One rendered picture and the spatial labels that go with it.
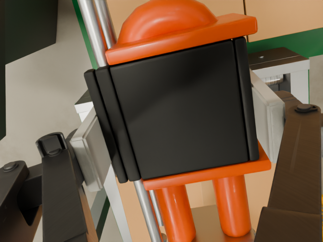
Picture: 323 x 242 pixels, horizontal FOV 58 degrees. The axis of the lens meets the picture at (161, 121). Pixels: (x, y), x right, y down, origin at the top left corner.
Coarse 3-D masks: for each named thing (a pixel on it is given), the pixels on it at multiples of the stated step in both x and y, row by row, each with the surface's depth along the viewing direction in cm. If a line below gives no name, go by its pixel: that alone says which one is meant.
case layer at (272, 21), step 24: (120, 0) 83; (144, 0) 83; (216, 0) 82; (240, 0) 82; (264, 0) 82; (288, 0) 82; (312, 0) 82; (120, 24) 86; (264, 24) 84; (288, 24) 84; (312, 24) 84
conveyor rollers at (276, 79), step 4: (272, 76) 90; (276, 76) 90; (280, 76) 90; (264, 80) 90; (268, 80) 90; (272, 80) 90; (276, 80) 90; (280, 80) 90; (268, 84) 91; (272, 84) 91; (276, 84) 92
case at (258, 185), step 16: (256, 176) 58; (272, 176) 57; (128, 192) 60; (192, 192) 60; (208, 192) 59; (256, 192) 59; (128, 208) 62; (256, 208) 61; (128, 224) 64; (144, 224) 63; (256, 224) 62; (144, 240) 65
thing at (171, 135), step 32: (192, 32) 14; (224, 32) 14; (256, 32) 14; (128, 64) 14; (160, 64) 14; (192, 64) 14; (224, 64) 14; (128, 96) 15; (160, 96) 15; (192, 96) 15; (224, 96) 15; (128, 128) 16; (160, 128) 16; (192, 128) 15; (224, 128) 15; (160, 160) 16; (192, 160) 16; (224, 160) 16; (256, 160) 16
